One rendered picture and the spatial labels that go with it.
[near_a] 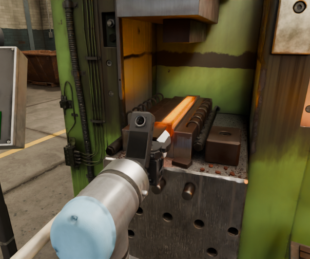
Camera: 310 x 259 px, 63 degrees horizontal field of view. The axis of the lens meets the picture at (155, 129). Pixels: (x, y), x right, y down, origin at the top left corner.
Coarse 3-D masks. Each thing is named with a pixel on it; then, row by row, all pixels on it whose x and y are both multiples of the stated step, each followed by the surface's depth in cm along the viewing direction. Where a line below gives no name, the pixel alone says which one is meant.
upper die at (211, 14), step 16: (128, 0) 60; (144, 0) 59; (160, 0) 57; (176, 0) 56; (192, 0) 55; (208, 0) 67; (128, 16) 61; (144, 16) 60; (160, 16) 60; (176, 16) 60; (192, 16) 60; (208, 16) 70
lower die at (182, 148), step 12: (156, 108) 93; (168, 108) 89; (192, 108) 88; (204, 108) 88; (156, 120) 76; (180, 120) 73; (180, 132) 66; (192, 132) 66; (180, 144) 68; (192, 144) 68; (168, 156) 70; (180, 156) 69
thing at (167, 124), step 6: (186, 102) 90; (180, 108) 82; (186, 108) 86; (174, 114) 76; (180, 114) 78; (168, 120) 70; (174, 120) 71; (156, 126) 64; (162, 126) 64; (168, 126) 65; (156, 132) 60; (162, 132) 61; (168, 132) 66; (156, 138) 57
